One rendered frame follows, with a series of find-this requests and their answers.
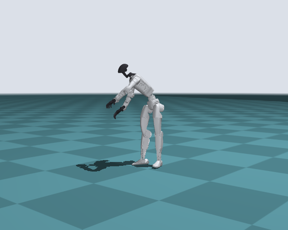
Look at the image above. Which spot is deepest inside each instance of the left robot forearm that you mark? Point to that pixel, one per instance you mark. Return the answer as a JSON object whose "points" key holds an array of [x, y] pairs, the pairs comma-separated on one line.
{"points": [[120, 95]]}

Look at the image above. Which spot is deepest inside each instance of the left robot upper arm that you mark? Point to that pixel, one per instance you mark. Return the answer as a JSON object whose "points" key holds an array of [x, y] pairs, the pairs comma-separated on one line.
{"points": [[134, 82]]}

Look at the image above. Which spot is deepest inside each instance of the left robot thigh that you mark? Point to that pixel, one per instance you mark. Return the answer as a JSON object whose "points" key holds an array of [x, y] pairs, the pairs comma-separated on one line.
{"points": [[157, 117]]}

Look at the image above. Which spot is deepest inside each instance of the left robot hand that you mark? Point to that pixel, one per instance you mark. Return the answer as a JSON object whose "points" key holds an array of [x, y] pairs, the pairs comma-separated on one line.
{"points": [[110, 103]]}

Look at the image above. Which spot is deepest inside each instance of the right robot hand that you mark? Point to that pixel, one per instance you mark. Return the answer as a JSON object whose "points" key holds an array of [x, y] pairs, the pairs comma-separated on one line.
{"points": [[118, 111]]}

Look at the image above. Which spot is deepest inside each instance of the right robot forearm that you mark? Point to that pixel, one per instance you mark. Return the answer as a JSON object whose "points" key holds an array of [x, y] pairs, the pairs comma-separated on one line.
{"points": [[126, 103]]}

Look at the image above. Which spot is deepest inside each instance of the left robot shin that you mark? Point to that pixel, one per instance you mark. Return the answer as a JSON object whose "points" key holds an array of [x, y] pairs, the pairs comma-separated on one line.
{"points": [[159, 145]]}

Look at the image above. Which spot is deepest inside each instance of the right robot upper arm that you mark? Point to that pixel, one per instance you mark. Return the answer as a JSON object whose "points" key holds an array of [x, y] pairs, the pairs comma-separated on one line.
{"points": [[131, 94]]}

